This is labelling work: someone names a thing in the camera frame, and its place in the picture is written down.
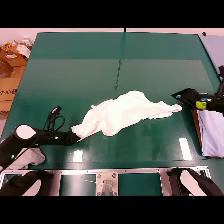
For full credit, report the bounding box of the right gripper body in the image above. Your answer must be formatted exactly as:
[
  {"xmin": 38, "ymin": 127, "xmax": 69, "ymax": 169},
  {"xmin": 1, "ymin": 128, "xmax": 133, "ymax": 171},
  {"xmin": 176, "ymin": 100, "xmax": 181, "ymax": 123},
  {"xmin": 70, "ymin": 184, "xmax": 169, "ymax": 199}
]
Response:
[{"xmin": 171, "ymin": 87, "xmax": 203, "ymax": 110}]

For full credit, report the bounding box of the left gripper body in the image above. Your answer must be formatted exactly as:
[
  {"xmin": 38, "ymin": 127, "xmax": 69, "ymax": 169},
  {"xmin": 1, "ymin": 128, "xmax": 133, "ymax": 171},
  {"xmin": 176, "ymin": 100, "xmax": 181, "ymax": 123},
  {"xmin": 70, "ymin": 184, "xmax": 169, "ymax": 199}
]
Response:
[{"xmin": 52, "ymin": 130, "xmax": 82, "ymax": 146}]

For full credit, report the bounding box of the white shirt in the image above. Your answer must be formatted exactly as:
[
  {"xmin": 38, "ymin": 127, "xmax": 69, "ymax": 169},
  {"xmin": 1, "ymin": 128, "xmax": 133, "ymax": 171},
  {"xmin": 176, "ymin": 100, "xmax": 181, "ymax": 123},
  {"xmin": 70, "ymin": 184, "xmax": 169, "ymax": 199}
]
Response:
[{"xmin": 70, "ymin": 90, "xmax": 184, "ymax": 140}]

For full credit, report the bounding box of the lavender garment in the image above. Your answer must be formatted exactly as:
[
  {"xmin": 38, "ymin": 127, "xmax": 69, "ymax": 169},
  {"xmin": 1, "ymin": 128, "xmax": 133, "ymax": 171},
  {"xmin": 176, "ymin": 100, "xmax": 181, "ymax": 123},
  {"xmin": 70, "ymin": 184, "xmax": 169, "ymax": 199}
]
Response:
[{"xmin": 196, "ymin": 109, "xmax": 224, "ymax": 159}]

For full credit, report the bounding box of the brown cardboard box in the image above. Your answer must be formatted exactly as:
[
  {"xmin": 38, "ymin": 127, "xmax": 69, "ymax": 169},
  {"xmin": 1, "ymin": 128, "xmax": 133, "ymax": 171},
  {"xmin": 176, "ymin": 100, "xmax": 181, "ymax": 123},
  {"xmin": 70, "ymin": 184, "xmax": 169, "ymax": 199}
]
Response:
[{"xmin": 0, "ymin": 39, "xmax": 35, "ymax": 120}]

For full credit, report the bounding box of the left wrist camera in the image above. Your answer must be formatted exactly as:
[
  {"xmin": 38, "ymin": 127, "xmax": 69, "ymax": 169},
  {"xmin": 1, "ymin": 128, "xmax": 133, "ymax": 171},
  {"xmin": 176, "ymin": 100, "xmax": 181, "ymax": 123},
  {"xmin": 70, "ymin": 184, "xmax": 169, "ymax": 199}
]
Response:
[{"xmin": 43, "ymin": 105, "xmax": 66, "ymax": 133}]

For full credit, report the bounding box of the silver frame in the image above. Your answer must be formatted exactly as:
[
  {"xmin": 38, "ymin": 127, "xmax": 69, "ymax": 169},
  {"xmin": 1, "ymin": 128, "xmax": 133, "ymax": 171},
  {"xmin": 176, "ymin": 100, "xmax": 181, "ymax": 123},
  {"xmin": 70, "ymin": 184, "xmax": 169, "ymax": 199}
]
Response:
[{"xmin": 0, "ymin": 166, "xmax": 212, "ymax": 197}]

